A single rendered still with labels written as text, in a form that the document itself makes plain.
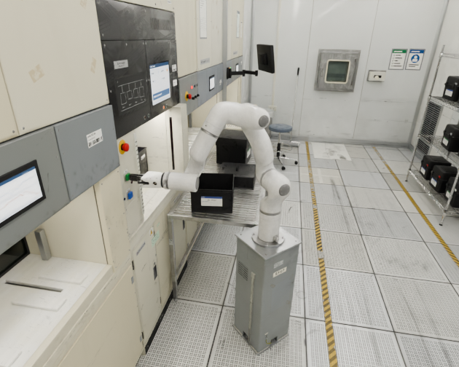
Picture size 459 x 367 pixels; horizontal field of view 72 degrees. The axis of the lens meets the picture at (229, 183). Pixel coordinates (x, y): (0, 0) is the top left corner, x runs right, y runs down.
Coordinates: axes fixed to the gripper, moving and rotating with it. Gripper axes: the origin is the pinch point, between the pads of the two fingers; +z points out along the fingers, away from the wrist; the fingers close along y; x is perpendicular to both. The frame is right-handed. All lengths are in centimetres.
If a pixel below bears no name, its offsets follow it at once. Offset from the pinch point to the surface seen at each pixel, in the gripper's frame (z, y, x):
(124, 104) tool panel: 3.4, 6.0, 33.5
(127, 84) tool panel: 3.4, 10.9, 41.5
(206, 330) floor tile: -29, 19, -120
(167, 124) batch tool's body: 8, 70, 8
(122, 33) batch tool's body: 4, 12, 63
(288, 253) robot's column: -78, 20, -49
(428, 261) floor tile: -208, 131, -120
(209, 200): -25, 48, -35
